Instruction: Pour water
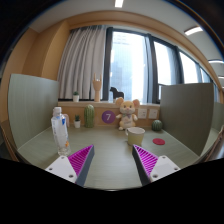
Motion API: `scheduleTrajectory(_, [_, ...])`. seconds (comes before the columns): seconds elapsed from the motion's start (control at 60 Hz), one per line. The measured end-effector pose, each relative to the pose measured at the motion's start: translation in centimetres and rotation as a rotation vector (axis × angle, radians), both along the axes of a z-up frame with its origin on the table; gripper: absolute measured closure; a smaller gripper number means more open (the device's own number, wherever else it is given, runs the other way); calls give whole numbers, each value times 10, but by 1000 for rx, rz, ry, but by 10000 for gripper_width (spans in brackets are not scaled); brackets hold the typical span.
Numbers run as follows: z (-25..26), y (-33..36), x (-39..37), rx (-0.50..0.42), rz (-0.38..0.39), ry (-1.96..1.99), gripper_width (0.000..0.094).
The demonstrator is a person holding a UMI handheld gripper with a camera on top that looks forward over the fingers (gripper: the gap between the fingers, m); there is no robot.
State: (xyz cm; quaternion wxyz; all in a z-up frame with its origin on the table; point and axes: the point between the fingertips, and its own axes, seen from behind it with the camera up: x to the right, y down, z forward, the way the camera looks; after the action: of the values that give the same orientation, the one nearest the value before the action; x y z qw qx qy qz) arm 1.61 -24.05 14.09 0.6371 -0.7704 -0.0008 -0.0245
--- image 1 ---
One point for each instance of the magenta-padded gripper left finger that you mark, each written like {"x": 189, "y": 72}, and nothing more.
{"x": 80, "y": 160}

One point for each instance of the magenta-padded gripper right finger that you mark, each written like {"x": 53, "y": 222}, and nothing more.
{"x": 146, "y": 160}

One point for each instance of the clear plastic water bottle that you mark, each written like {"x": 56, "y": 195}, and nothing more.
{"x": 60, "y": 131}

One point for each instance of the flat round red coaster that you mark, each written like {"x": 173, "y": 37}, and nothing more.
{"x": 159, "y": 141}

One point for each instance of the pale yellow mug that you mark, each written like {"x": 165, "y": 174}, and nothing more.
{"x": 135, "y": 136}

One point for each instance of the round green cactus ornament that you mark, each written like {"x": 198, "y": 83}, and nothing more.
{"x": 157, "y": 125}

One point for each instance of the small plant in white pot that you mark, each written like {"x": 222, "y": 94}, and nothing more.
{"x": 76, "y": 97}
{"x": 77, "y": 123}

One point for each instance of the tall green cactus ornament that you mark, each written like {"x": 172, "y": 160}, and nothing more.
{"x": 89, "y": 116}

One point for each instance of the plush mouse toy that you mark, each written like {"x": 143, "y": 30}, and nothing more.
{"x": 127, "y": 113}

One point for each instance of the round purple number sign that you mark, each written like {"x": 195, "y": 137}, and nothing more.
{"x": 108, "y": 117}

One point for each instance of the green desk partition panel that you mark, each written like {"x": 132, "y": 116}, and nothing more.
{"x": 31, "y": 106}
{"x": 186, "y": 115}

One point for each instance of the black horse figurine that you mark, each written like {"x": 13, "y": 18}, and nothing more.
{"x": 117, "y": 94}

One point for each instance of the wooden hand model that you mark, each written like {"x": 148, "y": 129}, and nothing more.
{"x": 97, "y": 88}

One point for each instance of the grey window curtain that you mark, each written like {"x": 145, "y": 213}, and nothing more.
{"x": 81, "y": 63}

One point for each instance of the ceiling light strips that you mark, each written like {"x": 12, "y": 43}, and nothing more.
{"x": 193, "y": 30}

